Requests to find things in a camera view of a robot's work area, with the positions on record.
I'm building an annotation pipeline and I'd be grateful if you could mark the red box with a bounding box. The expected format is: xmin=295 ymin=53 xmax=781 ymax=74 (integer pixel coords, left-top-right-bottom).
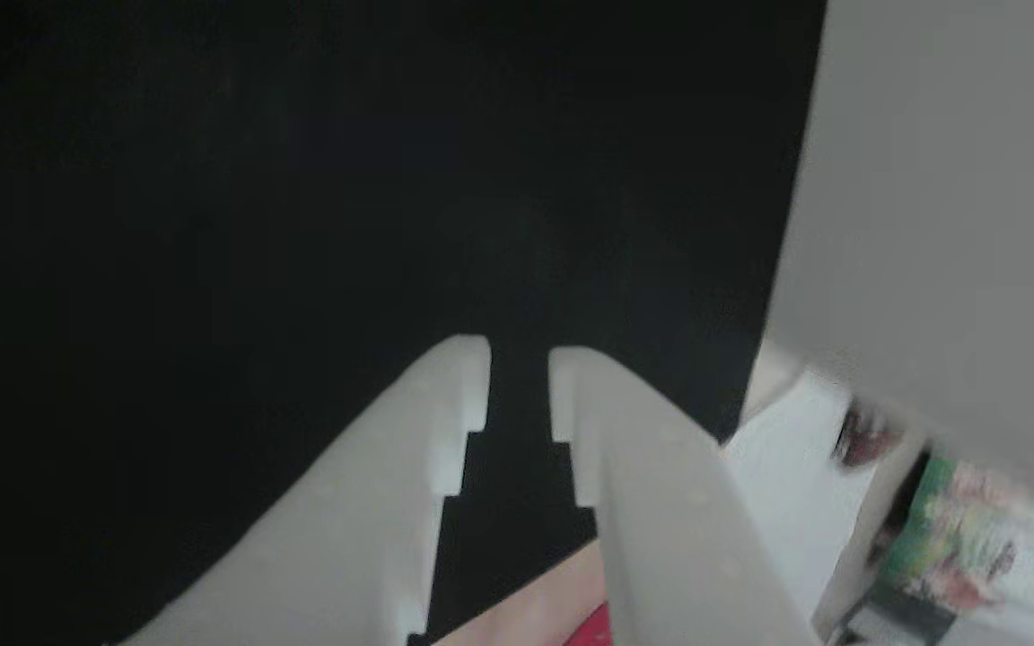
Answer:
xmin=562 ymin=603 xmax=613 ymax=646

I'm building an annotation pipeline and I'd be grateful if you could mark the black box white label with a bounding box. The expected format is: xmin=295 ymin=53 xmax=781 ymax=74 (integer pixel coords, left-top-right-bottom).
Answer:
xmin=840 ymin=583 xmax=962 ymax=646

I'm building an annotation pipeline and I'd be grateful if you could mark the floral cloth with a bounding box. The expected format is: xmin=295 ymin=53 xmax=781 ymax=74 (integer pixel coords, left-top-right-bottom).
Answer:
xmin=876 ymin=456 xmax=1034 ymax=620

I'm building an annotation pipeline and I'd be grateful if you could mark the black desk mat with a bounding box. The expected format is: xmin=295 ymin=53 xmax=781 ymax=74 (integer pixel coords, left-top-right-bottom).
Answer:
xmin=0 ymin=0 xmax=828 ymax=646

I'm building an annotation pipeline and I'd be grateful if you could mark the pale grey cabinet panel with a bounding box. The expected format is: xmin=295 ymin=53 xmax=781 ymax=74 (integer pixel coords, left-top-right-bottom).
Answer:
xmin=764 ymin=0 xmax=1034 ymax=521

